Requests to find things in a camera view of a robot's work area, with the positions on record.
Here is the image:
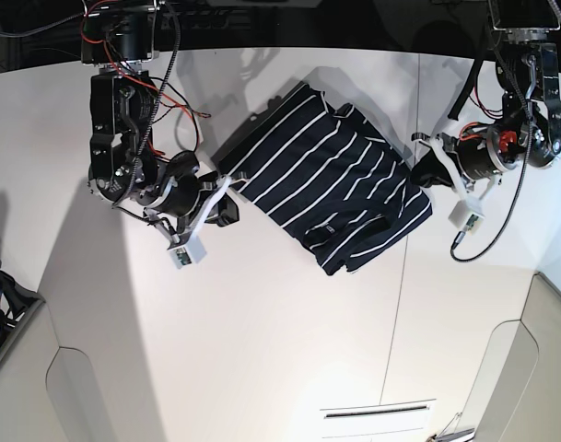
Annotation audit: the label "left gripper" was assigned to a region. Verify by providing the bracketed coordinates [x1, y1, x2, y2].
[410, 123, 520, 205]

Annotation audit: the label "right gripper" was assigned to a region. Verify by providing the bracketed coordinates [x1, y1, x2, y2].
[144, 151, 250, 244]

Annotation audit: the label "navy white striped T-shirt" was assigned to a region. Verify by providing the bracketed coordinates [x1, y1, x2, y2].
[218, 82, 432, 275]

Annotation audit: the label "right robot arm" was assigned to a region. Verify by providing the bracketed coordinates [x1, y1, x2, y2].
[79, 1, 240, 246]

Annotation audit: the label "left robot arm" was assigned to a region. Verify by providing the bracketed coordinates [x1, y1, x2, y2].
[411, 1, 561, 200]

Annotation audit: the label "black round stool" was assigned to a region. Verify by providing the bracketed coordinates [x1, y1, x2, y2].
[411, 20, 475, 58]

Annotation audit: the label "beige chair right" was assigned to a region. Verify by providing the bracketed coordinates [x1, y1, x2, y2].
[458, 273, 561, 441]

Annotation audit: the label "beige chair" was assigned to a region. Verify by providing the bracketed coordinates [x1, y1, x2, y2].
[458, 273, 561, 441]
[0, 303, 123, 441]

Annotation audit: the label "black ruler strip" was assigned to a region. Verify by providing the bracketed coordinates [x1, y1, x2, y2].
[323, 405, 429, 419]

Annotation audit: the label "grey bin with blue tools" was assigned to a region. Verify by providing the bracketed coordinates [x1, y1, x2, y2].
[0, 255, 45, 365]

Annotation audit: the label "scissors at table edge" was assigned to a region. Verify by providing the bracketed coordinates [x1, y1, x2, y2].
[427, 428, 476, 442]

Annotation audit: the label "beige chair left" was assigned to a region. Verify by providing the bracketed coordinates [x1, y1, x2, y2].
[0, 303, 123, 441]

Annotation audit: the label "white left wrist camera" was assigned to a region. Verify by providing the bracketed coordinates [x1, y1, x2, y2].
[448, 200, 485, 233]

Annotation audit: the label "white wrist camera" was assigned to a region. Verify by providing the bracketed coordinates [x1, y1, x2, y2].
[448, 200, 485, 233]
[168, 237, 206, 269]

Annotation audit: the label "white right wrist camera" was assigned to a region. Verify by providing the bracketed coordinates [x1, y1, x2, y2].
[168, 237, 206, 269]

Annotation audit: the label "black sleeved cable loop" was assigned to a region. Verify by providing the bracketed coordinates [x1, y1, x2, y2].
[447, 27, 488, 122]

